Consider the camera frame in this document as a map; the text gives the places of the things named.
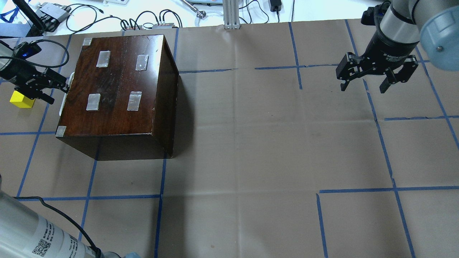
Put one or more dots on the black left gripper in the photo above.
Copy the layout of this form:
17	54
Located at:
15	75

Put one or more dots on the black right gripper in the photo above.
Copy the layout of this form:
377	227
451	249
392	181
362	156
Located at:
389	47

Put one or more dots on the light wooden drawer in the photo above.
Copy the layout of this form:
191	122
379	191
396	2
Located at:
70	80

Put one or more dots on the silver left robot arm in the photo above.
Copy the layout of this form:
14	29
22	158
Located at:
27	234

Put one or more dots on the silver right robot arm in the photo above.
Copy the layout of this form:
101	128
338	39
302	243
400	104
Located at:
400	26

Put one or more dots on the yellow block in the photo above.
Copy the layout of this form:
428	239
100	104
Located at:
21	101

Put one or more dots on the dark wooden drawer cabinet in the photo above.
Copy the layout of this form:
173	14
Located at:
122	101

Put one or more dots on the black power adapter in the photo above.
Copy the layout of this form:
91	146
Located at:
275	5

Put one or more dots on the brown paper table mat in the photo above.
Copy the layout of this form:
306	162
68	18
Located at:
271	158

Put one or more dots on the metal rod tool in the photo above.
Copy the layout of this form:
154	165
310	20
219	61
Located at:
200	14

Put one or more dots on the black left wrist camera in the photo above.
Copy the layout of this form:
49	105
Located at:
26	50

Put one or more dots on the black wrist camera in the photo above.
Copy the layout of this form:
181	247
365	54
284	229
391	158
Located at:
26	50
375	14

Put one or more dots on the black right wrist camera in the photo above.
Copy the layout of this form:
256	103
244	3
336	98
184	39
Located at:
375	14

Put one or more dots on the aluminium frame post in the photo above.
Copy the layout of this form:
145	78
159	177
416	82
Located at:
231	14

